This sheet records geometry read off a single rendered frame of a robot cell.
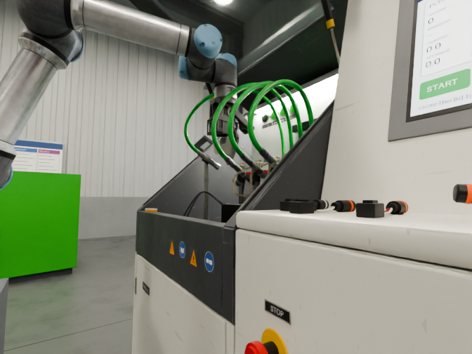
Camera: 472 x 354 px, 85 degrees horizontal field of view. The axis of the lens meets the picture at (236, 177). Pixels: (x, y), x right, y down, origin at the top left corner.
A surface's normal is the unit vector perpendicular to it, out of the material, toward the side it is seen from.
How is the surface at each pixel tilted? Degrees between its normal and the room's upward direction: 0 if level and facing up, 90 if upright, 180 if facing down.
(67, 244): 90
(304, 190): 90
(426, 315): 90
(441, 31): 76
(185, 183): 90
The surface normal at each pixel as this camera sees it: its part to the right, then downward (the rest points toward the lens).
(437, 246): -0.83, -0.05
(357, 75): -0.80, -0.29
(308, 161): 0.55, -0.06
